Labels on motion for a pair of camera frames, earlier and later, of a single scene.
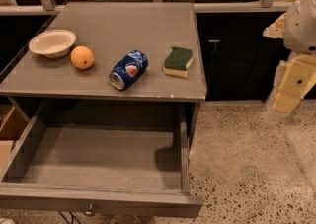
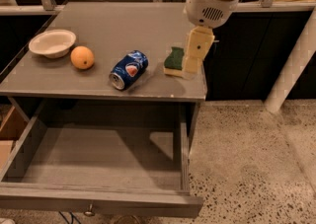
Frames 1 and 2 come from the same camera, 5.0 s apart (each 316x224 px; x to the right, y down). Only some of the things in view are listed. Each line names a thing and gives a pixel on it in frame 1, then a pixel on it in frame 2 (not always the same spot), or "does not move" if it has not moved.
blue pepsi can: [127, 69] does not move
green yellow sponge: [178, 62] does not move
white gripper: [302, 24] → [204, 7]
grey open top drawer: [103, 158] does not move
